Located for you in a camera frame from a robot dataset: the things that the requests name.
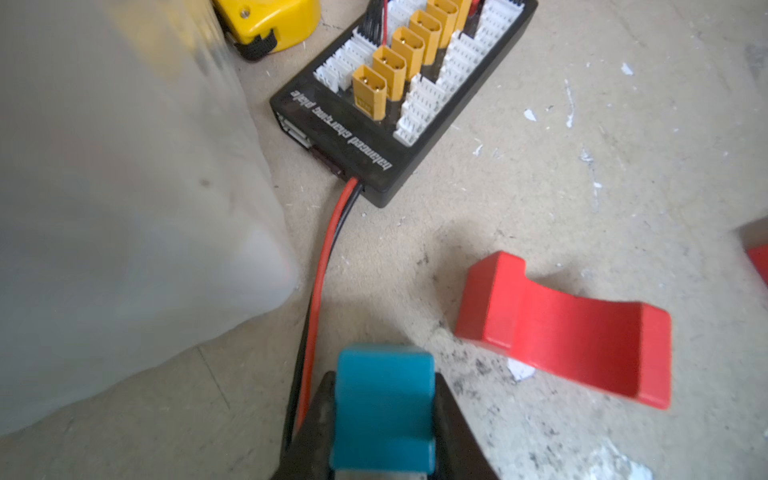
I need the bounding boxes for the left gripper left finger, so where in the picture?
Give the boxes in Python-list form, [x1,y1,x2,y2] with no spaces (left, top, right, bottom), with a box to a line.
[271,371,336,480]

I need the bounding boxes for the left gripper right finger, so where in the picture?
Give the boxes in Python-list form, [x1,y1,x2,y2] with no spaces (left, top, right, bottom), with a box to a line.
[433,373,499,480]

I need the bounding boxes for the small teal cube block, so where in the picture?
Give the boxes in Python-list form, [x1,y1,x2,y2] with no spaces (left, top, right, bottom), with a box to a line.
[330,344,436,475]

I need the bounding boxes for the red rectangular block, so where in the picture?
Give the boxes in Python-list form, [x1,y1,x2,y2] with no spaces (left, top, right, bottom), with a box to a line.
[746,244,768,285]

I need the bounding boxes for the red arch block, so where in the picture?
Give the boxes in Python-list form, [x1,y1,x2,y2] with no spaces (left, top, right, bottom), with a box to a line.
[455,251,672,410]

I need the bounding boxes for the brown lid white toolbox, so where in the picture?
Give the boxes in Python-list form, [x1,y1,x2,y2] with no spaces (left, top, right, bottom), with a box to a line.
[1,1,298,434]

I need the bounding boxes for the black charging board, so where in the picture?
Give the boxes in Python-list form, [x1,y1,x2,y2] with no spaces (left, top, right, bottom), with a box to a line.
[270,0,538,208]

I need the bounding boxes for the yellow tape measure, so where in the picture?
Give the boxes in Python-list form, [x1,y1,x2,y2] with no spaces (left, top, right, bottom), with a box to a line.
[212,0,322,62]

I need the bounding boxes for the red black cable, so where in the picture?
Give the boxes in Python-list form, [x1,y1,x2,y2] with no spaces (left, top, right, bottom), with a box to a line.
[280,176,365,457]

